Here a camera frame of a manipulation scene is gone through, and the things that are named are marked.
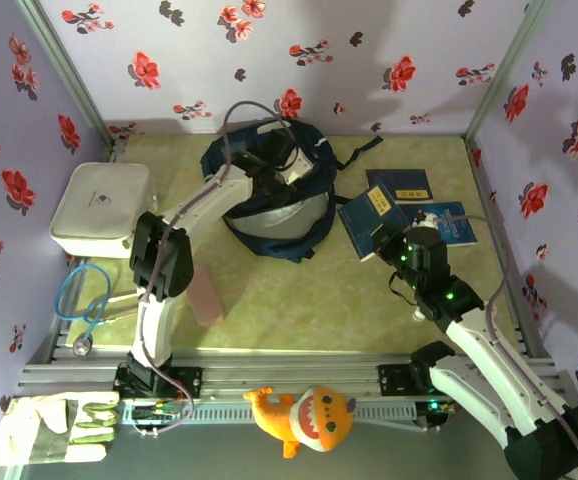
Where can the dark blue book yellow label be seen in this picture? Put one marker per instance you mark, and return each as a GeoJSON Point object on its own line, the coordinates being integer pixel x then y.
{"type": "Point", "coordinates": [364, 225]}
{"type": "Point", "coordinates": [409, 180]}

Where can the blue Little Prince book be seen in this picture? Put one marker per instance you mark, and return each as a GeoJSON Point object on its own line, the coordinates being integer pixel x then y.
{"type": "Point", "coordinates": [456, 225]}

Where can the navy blue backpack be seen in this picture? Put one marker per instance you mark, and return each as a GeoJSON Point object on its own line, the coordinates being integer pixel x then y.
{"type": "Point", "coordinates": [279, 230]}

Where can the pink pencil case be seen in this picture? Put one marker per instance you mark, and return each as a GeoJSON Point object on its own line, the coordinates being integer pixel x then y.
{"type": "Point", "coordinates": [209, 300]}

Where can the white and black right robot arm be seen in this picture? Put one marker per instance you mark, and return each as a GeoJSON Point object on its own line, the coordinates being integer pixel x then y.
{"type": "Point", "coordinates": [479, 345]}

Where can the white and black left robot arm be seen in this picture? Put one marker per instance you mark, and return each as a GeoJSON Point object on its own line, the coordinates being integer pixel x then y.
{"type": "Point", "coordinates": [209, 200]}

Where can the white tube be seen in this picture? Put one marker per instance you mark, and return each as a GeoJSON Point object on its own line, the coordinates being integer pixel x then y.
{"type": "Point", "coordinates": [420, 316]}

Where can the small controller board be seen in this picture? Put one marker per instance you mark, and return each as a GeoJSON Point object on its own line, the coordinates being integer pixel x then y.
{"type": "Point", "coordinates": [154, 412]}
{"type": "Point", "coordinates": [436, 410]}

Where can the white plastic box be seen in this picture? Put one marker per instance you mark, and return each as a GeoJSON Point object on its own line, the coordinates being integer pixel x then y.
{"type": "Point", "coordinates": [99, 200]}

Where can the orange shark plush toy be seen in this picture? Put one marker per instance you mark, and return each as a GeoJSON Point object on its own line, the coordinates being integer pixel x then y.
{"type": "Point", "coordinates": [314, 415]}

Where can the blue stethoscope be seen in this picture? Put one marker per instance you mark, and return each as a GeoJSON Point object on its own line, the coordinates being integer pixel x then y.
{"type": "Point", "coordinates": [83, 346]}

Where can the white and green work glove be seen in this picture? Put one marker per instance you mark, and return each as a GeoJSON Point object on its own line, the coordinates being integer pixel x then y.
{"type": "Point", "coordinates": [44, 430]}

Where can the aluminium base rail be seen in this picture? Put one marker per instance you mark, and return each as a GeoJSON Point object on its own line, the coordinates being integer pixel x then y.
{"type": "Point", "coordinates": [289, 375]}

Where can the grey metal frame post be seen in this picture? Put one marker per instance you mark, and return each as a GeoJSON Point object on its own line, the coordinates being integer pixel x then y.
{"type": "Point", "coordinates": [506, 65]}
{"type": "Point", "coordinates": [66, 67]}

